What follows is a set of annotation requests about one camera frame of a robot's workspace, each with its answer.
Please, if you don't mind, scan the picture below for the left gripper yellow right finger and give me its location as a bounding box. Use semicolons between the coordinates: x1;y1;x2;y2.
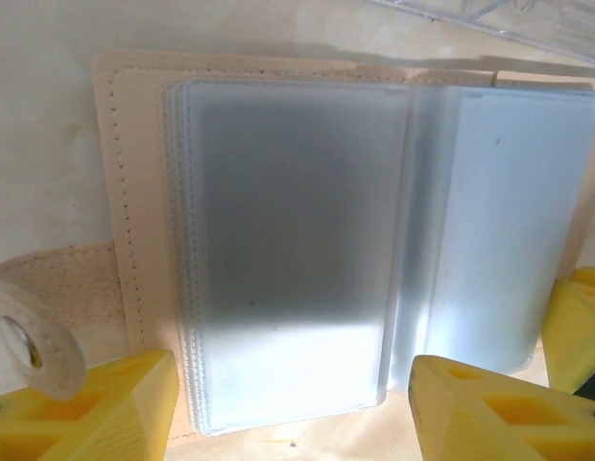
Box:
410;354;595;461

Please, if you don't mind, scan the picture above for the dark plastic card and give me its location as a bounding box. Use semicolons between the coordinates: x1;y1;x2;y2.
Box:
199;93;409;390

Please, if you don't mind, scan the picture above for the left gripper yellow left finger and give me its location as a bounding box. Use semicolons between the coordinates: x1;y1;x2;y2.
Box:
0;349;179;461

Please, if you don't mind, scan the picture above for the grey card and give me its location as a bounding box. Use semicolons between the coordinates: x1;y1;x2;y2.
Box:
0;47;595;441

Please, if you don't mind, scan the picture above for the clear acrylic organizer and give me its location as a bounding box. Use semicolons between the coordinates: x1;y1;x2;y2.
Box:
367;0;595;66

